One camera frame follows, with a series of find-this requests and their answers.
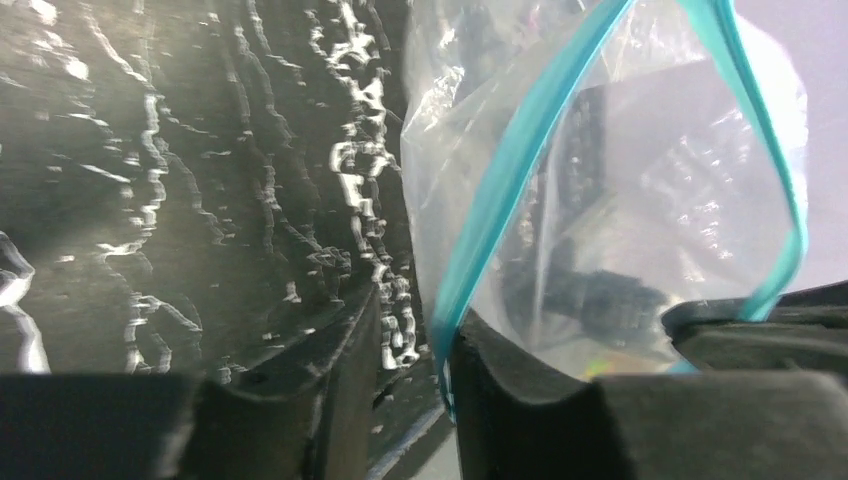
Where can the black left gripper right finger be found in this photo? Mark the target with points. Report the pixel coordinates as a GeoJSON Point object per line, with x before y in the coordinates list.
{"type": "Point", "coordinates": [767, 401]}

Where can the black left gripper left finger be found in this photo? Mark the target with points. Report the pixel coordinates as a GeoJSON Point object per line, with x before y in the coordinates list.
{"type": "Point", "coordinates": [304, 412]}

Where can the clear zip top bag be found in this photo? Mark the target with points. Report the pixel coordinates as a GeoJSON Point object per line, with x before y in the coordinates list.
{"type": "Point", "coordinates": [575, 169]}

